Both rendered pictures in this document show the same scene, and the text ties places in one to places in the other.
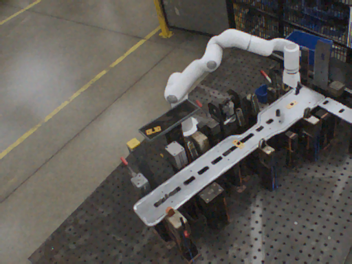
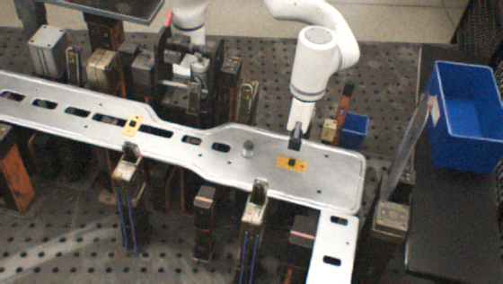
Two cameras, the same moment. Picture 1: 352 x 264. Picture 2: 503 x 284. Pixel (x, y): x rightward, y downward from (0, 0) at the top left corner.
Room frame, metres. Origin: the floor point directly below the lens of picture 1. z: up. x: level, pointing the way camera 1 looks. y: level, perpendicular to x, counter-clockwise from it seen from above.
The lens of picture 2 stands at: (1.06, -1.07, 2.13)
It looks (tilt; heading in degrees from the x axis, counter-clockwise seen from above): 48 degrees down; 42
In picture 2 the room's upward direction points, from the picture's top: 6 degrees clockwise
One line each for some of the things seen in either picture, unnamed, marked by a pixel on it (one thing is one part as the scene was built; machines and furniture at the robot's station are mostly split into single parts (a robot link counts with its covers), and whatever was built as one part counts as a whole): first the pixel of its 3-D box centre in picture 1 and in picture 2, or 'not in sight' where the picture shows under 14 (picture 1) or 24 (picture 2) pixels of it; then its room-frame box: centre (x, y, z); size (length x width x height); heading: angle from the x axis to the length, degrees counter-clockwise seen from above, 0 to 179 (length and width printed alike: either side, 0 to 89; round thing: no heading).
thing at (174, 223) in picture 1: (183, 236); not in sight; (1.14, 0.27, 0.88); 0.15 x 0.11 x 0.36; 32
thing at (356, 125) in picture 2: (263, 94); (349, 130); (2.32, -0.43, 0.74); 0.11 x 0.10 x 0.09; 122
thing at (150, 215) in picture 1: (236, 147); (125, 126); (1.59, -0.12, 1.00); 1.38 x 0.22 x 0.02; 122
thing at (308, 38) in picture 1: (306, 48); (463, 115); (2.30, -0.76, 1.09); 0.30 x 0.17 x 0.13; 40
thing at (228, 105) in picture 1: (229, 126); (189, 100); (1.84, -0.11, 0.94); 0.18 x 0.13 x 0.49; 122
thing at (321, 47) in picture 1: (321, 64); (404, 149); (1.99, -0.76, 1.17); 0.12 x 0.01 x 0.34; 32
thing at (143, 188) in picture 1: (147, 199); not in sight; (1.44, 0.46, 0.88); 0.11 x 0.10 x 0.36; 32
